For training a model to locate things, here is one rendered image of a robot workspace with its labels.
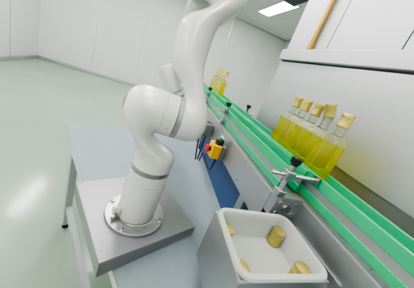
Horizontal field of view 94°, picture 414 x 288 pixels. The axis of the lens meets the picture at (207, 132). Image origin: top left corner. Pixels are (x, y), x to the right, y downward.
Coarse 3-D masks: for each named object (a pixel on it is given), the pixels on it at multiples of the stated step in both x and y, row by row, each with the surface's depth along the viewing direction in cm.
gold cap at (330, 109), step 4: (328, 104) 61; (332, 104) 60; (336, 104) 60; (328, 108) 61; (332, 108) 61; (336, 108) 61; (324, 112) 63; (328, 112) 61; (332, 112) 61; (324, 116) 63; (328, 116) 62; (332, 116) 61
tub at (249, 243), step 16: (224, 208) 49; (224, 224) 44; (240, 224) 51; (256, 224) 53; (272, 224) 54; (288, 224) 53; (240, 240) 51; (256, 240) 53; (288, 240) 51; (304, 240) 48; (240, 256) 46; (256, 256) 48; (272, 256) 49; (288, 256) 50; (304, 256) 46; (240, 272) 35; (256, 272) 44; (272, 272) 45; (320, 272) 41
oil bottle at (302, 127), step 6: (306, 120) 70; (300, 126) 70; (306, 126) 68; (294, 132) 72; (300, 132) 70; (294, 138) 71; (300, 138) 69; (288, 144) 73; (294, 144) 71; (288, 150) 73; (294, 150) 70
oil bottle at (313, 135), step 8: (312, 128) 65; (320, 128) 63; (304, 136) 67; (312, 136) 64; (320, 136) 62; (304, 144) 66; (312, 144) 63; (296, 152) 69; (304, 152) 65; (304, 160) 65
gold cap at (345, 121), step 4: (344, 112) 57; (344, 116) 57; (348, 116) 56; (352, 116) 56; (340, 120) 58; (344, 120) 57; (348, 120) 56; (352, 120) 56; (336, 124) 59; (340, 124) 57; (344, 124) 57; (348, 124) 56; (344, 128) 57; (348, 128) 57
